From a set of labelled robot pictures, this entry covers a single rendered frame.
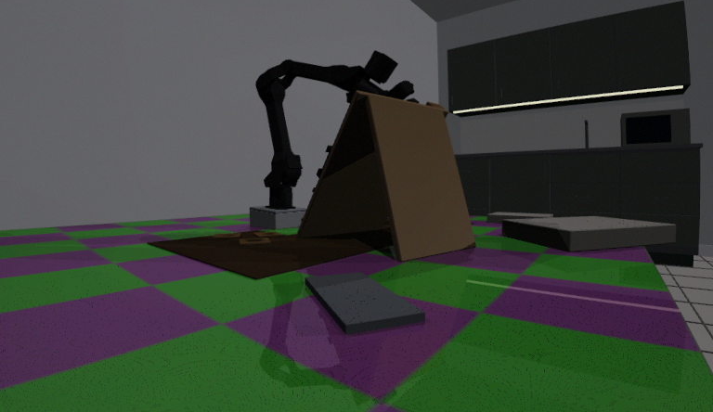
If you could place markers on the brown a-frame board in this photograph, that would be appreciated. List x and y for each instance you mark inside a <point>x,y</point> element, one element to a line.
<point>392,159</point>

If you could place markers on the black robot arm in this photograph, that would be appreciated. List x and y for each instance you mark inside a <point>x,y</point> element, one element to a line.
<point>286,167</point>

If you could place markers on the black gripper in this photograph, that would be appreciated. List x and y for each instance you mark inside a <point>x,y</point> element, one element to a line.
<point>384,92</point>

